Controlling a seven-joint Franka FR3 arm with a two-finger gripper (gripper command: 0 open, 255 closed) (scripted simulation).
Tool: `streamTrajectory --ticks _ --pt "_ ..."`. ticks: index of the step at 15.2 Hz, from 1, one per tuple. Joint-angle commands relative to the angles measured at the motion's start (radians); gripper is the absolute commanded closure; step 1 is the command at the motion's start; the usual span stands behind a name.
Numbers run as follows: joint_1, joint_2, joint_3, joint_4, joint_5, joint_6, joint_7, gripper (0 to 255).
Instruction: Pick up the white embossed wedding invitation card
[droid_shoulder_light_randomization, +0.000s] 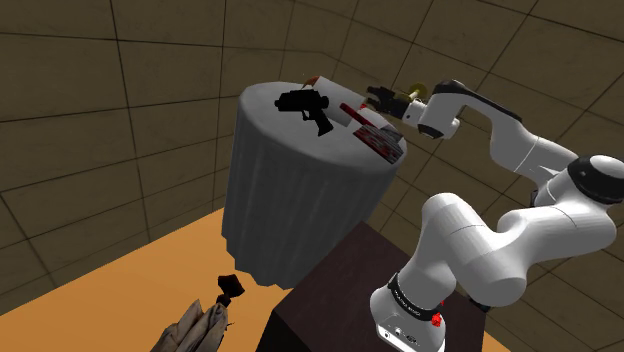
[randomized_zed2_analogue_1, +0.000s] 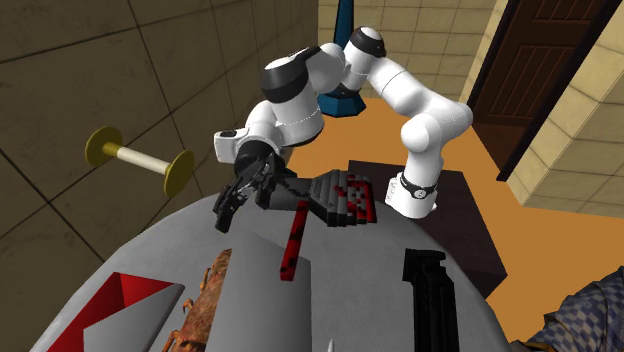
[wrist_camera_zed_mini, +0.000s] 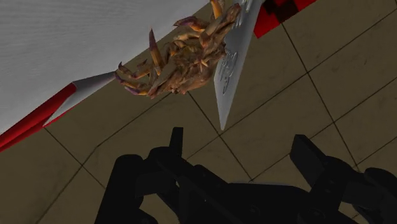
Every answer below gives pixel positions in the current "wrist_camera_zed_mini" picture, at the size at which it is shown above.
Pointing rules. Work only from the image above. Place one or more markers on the silver engraved knife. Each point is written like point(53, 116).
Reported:
point(231, 71)

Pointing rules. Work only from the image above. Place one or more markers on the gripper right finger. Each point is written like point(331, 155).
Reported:
point(328, 176)

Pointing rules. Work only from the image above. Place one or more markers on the brown crab figure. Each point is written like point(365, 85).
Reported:
point(189, 66)

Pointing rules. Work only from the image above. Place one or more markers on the red and white knife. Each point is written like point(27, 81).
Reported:
point(34, 119)

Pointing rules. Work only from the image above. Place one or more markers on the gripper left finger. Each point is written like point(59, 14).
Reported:
point(127, 183)

